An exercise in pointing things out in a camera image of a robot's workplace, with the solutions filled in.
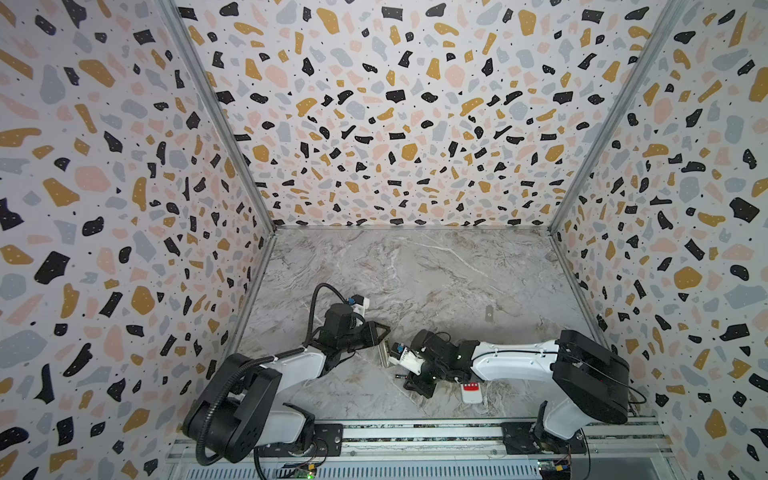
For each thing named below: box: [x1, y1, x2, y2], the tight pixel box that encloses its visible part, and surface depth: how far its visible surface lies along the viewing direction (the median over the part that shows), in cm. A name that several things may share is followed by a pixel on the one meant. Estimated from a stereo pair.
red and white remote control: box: [460, 382, 483, 404], surface depth 83 cm
